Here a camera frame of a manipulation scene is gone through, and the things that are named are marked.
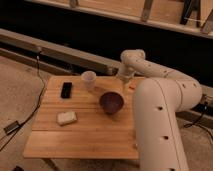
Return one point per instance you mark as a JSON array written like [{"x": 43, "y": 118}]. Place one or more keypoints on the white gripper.
[{"x": 125, "y": 75}]

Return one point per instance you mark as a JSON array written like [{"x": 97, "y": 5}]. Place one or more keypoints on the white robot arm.
[{"x": 162, "y": 93}]

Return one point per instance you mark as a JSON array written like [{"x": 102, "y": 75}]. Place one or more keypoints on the dark purple ceramic bowl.
[{"x": 111, "y": 102}]

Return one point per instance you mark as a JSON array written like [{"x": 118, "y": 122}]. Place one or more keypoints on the clear plastic cup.
[{"x": 88, "y": 78}]

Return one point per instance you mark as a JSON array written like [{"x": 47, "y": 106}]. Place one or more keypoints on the black smartphone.
[{"x": 66, "y": 90}]

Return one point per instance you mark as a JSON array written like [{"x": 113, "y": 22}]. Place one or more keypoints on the white sponge block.
[{"x": 66, "y": 118}]

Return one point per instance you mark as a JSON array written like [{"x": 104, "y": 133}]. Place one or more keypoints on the black power adapter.
[{"x": 11, "y": 127}]

